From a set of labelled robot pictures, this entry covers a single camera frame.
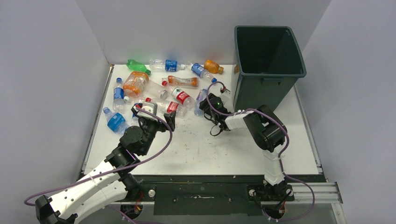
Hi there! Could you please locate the small clear water bottle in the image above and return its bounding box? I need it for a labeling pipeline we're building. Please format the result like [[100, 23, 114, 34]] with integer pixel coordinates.
[[193, 87, 208, 116]]

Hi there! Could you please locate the dark green plastic bin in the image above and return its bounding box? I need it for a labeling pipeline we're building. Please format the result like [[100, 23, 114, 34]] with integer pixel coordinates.
[[231, 26, 306, 111]]

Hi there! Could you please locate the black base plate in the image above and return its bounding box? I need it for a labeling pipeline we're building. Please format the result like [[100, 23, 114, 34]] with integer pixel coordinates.
[[99, 175, 297, 217]]

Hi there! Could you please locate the blue label bottle blue cap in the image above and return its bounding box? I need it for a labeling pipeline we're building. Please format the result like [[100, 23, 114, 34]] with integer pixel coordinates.
[[191, 63, 217, 83]]

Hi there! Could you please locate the slim blue label bottle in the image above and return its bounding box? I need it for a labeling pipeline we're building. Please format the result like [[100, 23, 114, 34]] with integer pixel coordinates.
[[113, 77, 126, 112]]

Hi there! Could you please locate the Nongfu bottle red white label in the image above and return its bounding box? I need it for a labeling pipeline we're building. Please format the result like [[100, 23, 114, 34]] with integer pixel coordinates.
[[162, 81, 195, 109]]

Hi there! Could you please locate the blue label bottle left edge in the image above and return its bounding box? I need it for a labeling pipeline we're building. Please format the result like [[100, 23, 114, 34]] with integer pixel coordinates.
[[103, 107, 129, 136]]

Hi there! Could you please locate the orange juice bottle far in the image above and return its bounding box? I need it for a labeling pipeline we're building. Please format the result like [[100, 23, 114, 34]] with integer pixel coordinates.
[[204, 59, 224, 74]]

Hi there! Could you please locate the large orange label bottle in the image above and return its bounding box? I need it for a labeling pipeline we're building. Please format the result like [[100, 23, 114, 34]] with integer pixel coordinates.
[[123, 71, 149, 98]]

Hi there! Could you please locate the green plastic bottle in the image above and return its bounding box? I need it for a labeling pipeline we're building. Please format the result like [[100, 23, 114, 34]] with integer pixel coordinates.
[[126, 59, 151, 76]]

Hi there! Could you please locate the clear bottle silver cap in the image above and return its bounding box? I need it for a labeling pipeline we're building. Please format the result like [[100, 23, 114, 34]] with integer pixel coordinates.
[[146, 81, 168, 100]]

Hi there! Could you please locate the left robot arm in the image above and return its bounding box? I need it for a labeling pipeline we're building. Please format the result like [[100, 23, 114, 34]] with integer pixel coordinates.
[[35, 113, 175, 224]]

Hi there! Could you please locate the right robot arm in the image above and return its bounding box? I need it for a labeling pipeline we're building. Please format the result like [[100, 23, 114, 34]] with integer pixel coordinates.
[[165, 94, 288, 200]]

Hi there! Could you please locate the flattened orange label bottle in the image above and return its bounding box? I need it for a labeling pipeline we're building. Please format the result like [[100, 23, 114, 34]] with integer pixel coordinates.
[[162, 76, 198, 87]]

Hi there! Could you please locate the large Pepsi bottle blue cap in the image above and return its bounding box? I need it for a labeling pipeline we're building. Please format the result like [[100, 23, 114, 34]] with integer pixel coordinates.
[[131, 103, 142, 126]]

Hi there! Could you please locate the clear bottle blue label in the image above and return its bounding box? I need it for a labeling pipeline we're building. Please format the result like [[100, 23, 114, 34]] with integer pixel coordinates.
[[149, 59, 186, 72]]

